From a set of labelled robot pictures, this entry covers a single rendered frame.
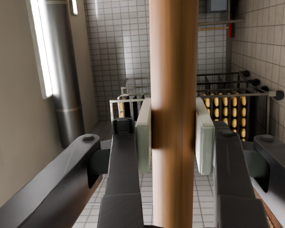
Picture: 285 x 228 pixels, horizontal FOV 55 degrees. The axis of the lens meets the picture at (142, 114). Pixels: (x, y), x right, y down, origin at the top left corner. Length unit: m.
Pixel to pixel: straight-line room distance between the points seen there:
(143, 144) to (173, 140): 0.03
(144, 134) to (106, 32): 5.14
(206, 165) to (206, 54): 5.08
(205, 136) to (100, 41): 5.17
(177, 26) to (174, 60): 0.02
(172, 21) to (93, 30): 5.18
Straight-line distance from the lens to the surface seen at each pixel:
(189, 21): 0.17
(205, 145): 0.16
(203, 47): 5.21
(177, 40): 0.17
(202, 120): 0.16
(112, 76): 5.32
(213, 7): 4.53
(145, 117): 0.17
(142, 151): 0.16
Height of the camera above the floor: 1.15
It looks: 6 degrees up
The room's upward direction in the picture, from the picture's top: 92 degrees counter-clockwise
